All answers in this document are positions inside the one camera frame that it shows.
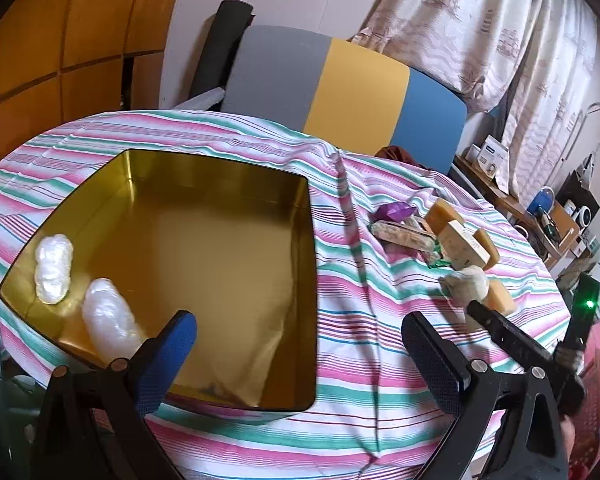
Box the wooden shelf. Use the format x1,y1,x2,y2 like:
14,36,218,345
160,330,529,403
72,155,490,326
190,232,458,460
452,152,596,268

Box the striped pink green tablecloth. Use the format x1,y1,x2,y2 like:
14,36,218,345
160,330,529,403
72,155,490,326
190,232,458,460
0,109,573,480

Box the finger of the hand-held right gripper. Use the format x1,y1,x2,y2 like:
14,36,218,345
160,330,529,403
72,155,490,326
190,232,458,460
467,300,565,363

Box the cream sock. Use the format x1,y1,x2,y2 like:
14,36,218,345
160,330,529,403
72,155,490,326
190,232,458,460
440,266,490,306

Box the nougat bar packet green ends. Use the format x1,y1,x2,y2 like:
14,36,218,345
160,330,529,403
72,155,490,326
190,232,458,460
420,240,453,268
371,221,437,251

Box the white pearly packet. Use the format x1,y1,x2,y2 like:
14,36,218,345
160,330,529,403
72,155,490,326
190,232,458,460
32,234,75,306
81,278,146,363

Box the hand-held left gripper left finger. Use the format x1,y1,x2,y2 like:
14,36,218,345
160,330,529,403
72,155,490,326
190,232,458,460
32,310,198,480

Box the maroon cloth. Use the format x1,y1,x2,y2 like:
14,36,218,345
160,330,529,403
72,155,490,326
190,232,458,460
375,145,431,168

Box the orange soap bar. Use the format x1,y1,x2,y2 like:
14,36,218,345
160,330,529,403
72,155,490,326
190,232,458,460
472,230,501,267
485,279,518,316
425,199,465,233

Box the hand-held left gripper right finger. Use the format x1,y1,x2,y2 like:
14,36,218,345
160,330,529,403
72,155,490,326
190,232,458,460
401,311,568,480

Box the beige cardboard box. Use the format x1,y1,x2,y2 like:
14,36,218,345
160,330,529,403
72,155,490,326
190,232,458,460
437,221,491,271

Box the black speaker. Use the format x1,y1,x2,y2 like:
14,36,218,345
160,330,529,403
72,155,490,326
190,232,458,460
557,170,600,241

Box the blue round container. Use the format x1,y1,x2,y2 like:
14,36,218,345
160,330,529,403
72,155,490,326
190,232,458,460
526,186,556,218

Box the purple packet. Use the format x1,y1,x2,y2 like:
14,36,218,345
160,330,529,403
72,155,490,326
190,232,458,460
374,201,421,223

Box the gold metal tin box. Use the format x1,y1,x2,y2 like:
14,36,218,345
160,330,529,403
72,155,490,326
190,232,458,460
0,149,318,413

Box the wooden wardrobe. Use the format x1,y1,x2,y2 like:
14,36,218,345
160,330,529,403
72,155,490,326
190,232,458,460
0,0,191,171

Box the patterned beige curtain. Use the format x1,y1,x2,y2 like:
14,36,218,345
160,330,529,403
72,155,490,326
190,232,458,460
347,0,600,191

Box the white printed carton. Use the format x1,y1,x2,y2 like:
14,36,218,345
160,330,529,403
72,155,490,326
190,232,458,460
467,135,512,181

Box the black rolled mat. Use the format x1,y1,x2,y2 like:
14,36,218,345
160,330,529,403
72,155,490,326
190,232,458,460
189,0,256,101

